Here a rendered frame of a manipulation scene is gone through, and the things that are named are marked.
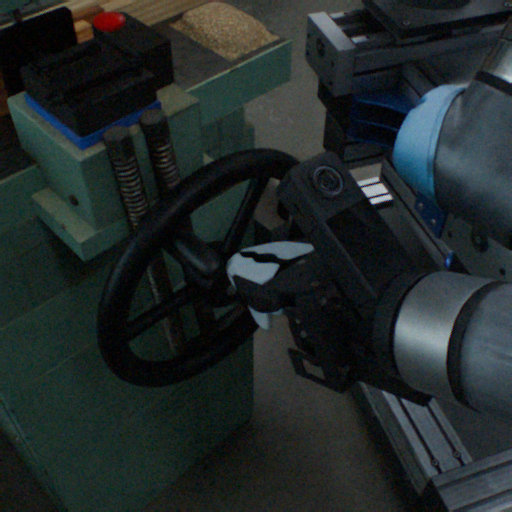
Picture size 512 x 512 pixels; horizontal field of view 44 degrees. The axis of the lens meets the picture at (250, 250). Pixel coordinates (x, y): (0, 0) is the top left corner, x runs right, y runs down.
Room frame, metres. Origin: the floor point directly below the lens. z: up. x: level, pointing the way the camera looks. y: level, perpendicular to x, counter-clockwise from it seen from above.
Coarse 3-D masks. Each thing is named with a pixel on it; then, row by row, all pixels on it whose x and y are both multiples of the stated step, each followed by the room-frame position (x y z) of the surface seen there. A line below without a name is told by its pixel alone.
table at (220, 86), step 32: (160, 32) 0.78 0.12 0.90; (192, 64) 0.70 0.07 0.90; (224, 64) 0.70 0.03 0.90; (256, 64) 0.72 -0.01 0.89; (288, 64) 0.75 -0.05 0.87; (224, 96) 0.68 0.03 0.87; (256, 96) 0.72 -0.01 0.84; (0, 128) 0.57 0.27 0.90; (0, 160) 0.51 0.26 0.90; (0, 192) 0.48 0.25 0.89; (32, 192) 0.50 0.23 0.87; (0, 224) 0.47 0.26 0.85; (64, 224) 0.45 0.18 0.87; (128, 224) 0.46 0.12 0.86
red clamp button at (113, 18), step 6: (108, 12) 0.58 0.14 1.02; (114, 12) 0.58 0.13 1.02; (96, 18) 0.57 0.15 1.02; (102, 18) 0.57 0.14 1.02; (108, 18) 0.57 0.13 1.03; (114, 18) 0.57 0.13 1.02; (120, 18) 0.57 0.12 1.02; (96, 24) 0.57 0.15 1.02; (102, 24) 0.56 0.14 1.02; (108, 24) 0.56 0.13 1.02; (114, 24) 0.56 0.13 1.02; (120, 24) 0.57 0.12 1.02; (102, 30) 0.57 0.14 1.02; (108, 30) 0.56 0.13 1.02; (114, 30) 0.57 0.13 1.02
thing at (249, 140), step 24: (240, 144) 0.70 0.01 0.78; (48, 240) 0.50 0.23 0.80; (24, 264) 0.47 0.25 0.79; (48, 264) 0.49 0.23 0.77; (72, 264) 0.51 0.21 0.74; (96, 264) 0.53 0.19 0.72; (0, 288) 0.45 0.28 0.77; (24, 288) 0.47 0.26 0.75; (48, 288) 0.48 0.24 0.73; (0, 312) 0.44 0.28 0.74; (24, 312) 0.46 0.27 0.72
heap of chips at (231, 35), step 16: (192, 16) 0.78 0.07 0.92; (208, 16) 0.77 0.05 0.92; (224, 16) 0.77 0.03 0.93; (240, 16) 0.77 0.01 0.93; (192, 32) 0.77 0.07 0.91; (208, 32) 0.75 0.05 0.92; (224, 32) 0.74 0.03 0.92; (240, 32) 0.74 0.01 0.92; (256, 32) 0.75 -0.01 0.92; (224, 48) 0.73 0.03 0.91; (240, 48) 0.73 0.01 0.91; (256, 48) 0.74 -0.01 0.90
